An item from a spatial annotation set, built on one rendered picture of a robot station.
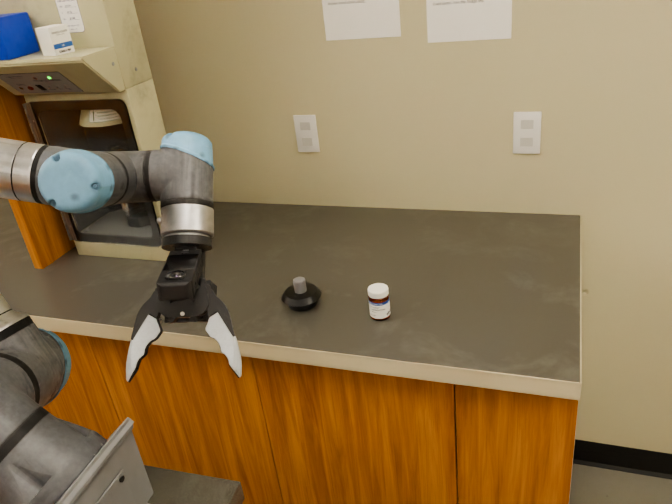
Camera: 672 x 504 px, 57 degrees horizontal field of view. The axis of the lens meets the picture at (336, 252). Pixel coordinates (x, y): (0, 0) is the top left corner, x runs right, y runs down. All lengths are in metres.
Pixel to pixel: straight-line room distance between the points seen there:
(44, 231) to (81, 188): 1.13
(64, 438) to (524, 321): 0.88
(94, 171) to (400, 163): 1.18
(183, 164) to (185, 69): 1.13
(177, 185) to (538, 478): 0.94
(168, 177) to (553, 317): 0.83
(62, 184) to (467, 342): 0.82
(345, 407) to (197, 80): 1.11
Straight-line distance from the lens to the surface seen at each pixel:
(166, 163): 0.92
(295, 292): 1.41
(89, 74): 1.55
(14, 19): 1.68
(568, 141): 1.75
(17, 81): 1.71
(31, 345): 1.05
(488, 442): 1.37
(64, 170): 0.80
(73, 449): 0.91
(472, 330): 1.31
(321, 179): 1.93
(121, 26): 1.61
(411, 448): 1.43
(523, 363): 1.23
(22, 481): 0.91
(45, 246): 1.93
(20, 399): 0.94
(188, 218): 0.89
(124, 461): 0.95
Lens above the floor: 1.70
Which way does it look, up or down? 28 degrees down
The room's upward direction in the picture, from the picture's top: 7 degrees counter-clockwise
